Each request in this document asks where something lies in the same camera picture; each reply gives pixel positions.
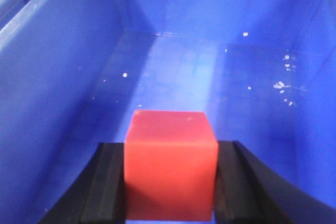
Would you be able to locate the red foam cube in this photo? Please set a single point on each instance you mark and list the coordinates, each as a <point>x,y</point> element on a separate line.
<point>170,165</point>

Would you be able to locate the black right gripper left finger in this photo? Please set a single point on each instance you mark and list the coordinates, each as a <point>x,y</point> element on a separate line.
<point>98,193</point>

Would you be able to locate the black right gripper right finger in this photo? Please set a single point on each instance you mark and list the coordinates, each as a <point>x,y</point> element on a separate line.
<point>248,191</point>

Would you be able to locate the blue bin front right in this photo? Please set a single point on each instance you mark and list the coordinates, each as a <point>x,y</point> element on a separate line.
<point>73,72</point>

